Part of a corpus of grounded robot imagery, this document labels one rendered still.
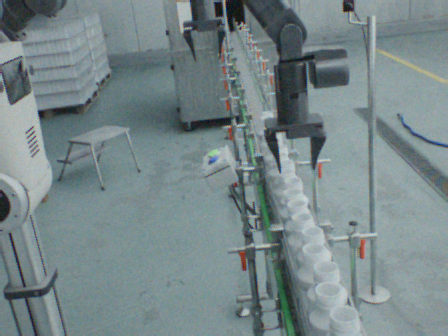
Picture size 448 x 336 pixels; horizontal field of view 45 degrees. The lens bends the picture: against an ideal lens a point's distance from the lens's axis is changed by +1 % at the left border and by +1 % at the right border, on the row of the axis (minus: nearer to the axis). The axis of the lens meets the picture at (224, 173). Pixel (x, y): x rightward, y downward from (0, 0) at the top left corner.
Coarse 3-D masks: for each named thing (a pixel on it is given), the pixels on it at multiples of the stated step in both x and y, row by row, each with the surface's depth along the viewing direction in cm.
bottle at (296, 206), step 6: (288, 204) 103; (294, 204) 104; (300, 204) 104; (288, 210) 102; (294, 210) 101; (300, 210) 101; (306, 210) 102; (288, 216) 103; (288, 222) 103; (288, 228) 102; (288, 234) 103; (288, 264) 106
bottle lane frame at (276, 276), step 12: (240, 108) 272; (252, 144) 197; (252, 156) 182; (252, 180) 185; (264, 204) 144; (264, 216) 137; (264, 228) 144; (264, 240) 153; (276, 276) 110; (276, 288) 115; (288, 300) 103; (276, 312) 127; (288, 312) 98; (288, 324) 95
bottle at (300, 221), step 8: (296, 216) 98; (304, 216) 98; (296, 224) 96; (304, 224) 95; (312, 224) 97; (296, 232) 96; (288, 240) 98; (296, 240) 97; (288, 248) 98; (296, 248) 96; (296, 264) 98; (296, 296) 100
